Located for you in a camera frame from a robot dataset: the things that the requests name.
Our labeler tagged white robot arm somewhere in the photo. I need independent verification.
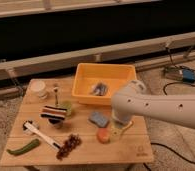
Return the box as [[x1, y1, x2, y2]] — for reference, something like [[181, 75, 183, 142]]
[[111, 80, 195, 129]]

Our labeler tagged white cup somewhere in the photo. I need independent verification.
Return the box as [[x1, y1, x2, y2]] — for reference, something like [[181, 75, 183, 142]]
[[30, 81, 48, 99]]

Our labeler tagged orange fruit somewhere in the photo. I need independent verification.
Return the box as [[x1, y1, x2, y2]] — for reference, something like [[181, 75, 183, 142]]
[[97, 128, 110, 143]]

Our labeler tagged blue sponge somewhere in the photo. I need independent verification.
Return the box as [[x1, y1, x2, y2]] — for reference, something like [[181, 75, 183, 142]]
[[89, 112, 109, 128]]

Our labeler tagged blue object in bin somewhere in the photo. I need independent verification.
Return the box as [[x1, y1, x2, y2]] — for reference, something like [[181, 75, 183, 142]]
[[91, 83, 108, 96]]

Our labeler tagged yellow plastic bin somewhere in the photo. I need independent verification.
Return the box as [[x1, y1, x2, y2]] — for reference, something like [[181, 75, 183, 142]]
[[72, 63, 136, 105]]

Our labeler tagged bunch of dark grapes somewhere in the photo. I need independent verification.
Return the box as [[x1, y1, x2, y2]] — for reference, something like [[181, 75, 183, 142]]
[[56, 134, 82, 160]]

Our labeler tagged dark bowl under cloth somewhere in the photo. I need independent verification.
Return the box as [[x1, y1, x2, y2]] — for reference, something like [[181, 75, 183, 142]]
[[49, 119, 63, 129]]

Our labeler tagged wooden slatted table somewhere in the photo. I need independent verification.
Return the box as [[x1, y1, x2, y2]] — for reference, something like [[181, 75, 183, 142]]
[[0, 78, 154, 166]]

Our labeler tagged blue electronic box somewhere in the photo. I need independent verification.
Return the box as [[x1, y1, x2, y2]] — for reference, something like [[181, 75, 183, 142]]
[[163, 67, 195, 83]]

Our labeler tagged small brush upright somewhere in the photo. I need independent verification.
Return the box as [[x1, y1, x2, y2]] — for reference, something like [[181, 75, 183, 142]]
[[53, 83, 59, 107]]

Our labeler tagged striped cloth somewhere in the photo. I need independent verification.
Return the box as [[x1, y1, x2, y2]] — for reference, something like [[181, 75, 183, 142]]
[[40, 106, 67, 120]]

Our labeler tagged green chili pepper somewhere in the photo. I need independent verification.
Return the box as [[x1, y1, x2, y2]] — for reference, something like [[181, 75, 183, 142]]
[[7, 139, 40, 156]]

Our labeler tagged black cable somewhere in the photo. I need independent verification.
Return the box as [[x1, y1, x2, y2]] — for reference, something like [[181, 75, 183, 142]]
[[150, 67, 195, 165]]

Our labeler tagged white handled spatula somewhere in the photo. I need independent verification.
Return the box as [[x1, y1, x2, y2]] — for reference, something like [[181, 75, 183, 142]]
[[23, 121, 61, 151]]

